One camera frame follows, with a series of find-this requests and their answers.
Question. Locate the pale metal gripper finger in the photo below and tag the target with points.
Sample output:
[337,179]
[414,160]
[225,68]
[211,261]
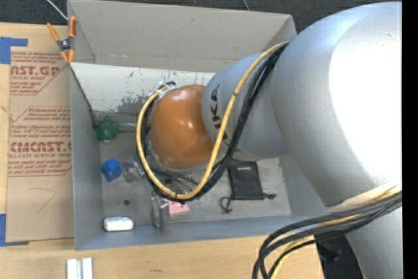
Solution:
[160,212]
[134,172]

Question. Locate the pink flat piece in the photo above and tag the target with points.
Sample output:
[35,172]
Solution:
[179,208]

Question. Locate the blue block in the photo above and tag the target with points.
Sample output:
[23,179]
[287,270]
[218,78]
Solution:
[111,169]

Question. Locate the white rounded bar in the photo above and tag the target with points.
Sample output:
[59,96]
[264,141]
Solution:
[118,224]

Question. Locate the green toy animal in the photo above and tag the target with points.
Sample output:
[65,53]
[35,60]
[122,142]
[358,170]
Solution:
[107,130]

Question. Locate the brown cardboard board red print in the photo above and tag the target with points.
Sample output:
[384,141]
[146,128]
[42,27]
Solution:
[39,206]

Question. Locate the grey metal bin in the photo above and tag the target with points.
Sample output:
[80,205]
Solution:
[183,36]

